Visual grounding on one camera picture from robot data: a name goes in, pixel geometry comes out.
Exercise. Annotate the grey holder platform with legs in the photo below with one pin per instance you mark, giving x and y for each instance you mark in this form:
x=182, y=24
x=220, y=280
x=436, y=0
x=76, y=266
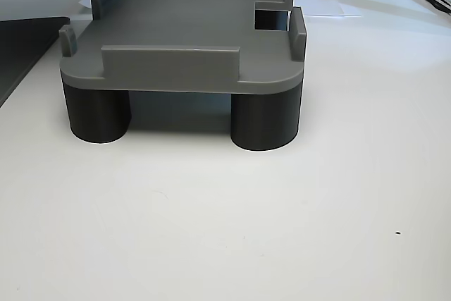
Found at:
x=183, y=22

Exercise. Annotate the flat grey plate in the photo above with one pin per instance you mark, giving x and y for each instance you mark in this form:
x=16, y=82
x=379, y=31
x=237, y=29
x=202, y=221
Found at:
x=21, y=43

